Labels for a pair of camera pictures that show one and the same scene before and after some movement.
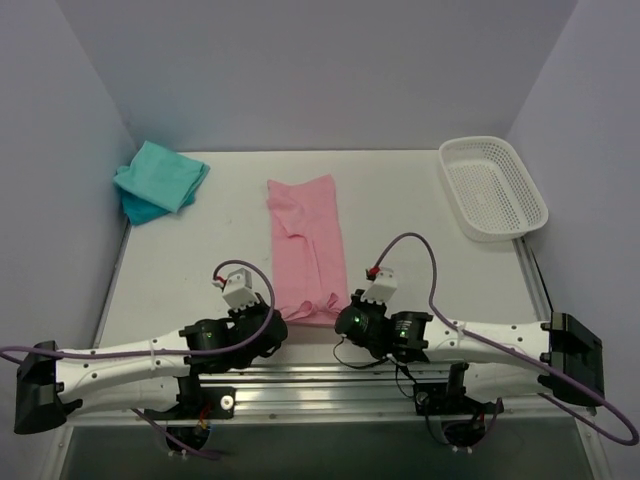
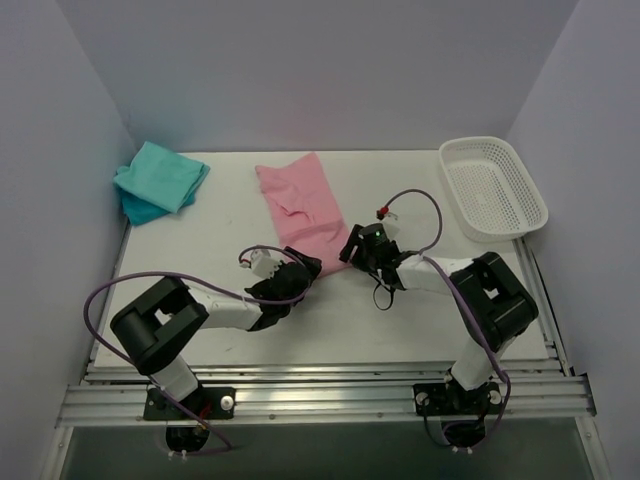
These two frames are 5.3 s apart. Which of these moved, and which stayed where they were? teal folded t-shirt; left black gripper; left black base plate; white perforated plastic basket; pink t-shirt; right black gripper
Moved: left black gripper; right black gripper; pink t-shirt
Stayed: left black base plate; white perforated plastic basket; teal folded t-shirt
